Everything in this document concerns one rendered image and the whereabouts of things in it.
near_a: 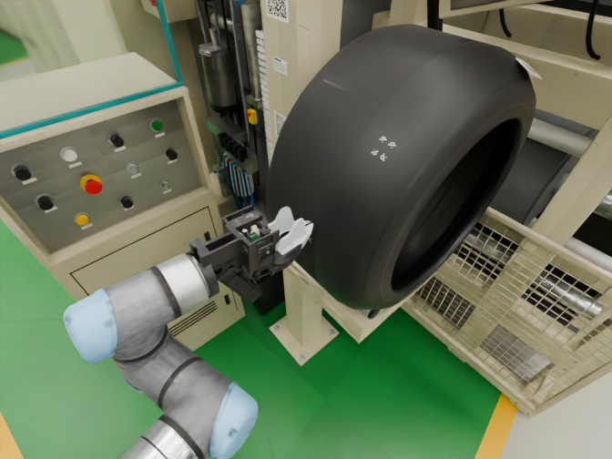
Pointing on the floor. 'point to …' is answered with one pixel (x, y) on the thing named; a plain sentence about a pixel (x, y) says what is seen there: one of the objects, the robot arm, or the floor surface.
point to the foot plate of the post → (307, 342)
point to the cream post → (276, 45)
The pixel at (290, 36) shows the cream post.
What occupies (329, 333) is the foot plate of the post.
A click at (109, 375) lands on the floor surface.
